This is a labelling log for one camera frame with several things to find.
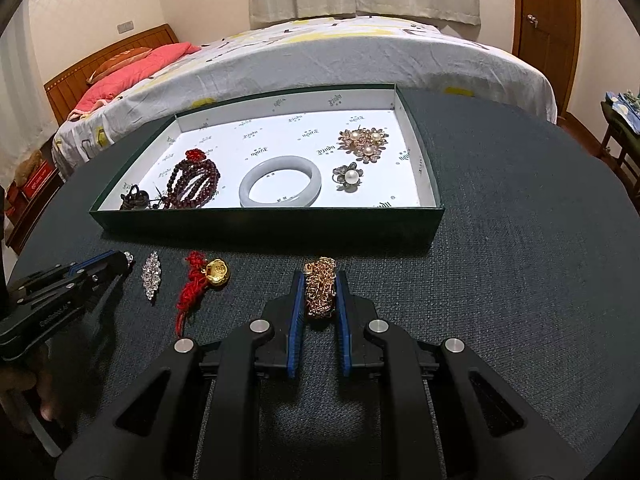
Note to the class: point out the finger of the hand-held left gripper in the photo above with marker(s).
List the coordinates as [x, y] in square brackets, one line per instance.
[100, 277]
[95, 261]

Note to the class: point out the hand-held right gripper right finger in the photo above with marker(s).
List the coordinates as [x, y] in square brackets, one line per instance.
[344, 330]

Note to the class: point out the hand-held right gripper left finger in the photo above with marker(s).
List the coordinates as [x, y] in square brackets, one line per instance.
[296, 330]

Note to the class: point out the small crystal stud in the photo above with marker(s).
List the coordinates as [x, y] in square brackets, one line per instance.
[129, 258]

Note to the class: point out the clear crystal brooch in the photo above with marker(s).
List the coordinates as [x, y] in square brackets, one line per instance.
[151, 274]

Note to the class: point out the black carved charm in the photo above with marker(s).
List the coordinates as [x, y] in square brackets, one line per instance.
[136, 199]

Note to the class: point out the red tassel gold pendant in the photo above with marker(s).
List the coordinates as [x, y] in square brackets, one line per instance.
[217, 272]

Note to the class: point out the white jade bangle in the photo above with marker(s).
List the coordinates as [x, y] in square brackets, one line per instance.
[280, 165]

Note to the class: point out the pearl flower brooch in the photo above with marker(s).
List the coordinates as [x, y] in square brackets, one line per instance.
[362, 142]

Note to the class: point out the green box with white lining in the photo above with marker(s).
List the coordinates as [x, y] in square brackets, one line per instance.
[280, 132]

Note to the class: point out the person's left hand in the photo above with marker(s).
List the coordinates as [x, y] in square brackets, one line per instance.
[47, 385]

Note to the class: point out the wooden nightstand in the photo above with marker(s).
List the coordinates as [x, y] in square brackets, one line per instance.
[35, 220]

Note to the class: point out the red box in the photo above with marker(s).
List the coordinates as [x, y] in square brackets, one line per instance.
[39, 182]

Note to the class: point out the brown plush item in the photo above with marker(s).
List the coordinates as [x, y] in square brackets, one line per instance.
[27, 165]

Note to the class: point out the wooden headboard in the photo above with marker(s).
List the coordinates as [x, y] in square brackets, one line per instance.
[70, 85]

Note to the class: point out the sheer lace curtain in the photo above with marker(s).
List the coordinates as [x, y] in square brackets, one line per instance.
[20, 90]

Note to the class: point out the pink pillow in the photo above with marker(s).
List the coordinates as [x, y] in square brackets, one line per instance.
[130, 77]

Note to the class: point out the orange-brown cushion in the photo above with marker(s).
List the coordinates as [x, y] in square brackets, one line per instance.
[117, 62]

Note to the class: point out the bed with printed sheet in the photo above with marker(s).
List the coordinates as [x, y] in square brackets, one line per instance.
[350, 55]

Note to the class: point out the dark wooden chair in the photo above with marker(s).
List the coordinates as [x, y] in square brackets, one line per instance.
[617, 155]

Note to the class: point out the pile of clothes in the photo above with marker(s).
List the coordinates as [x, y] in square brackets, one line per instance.
[625, 110]

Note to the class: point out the brown wooden door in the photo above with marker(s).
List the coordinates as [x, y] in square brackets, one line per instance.
[547, 30]

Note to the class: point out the wall outlet above headboard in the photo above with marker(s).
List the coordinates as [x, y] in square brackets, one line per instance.
[125, 26]

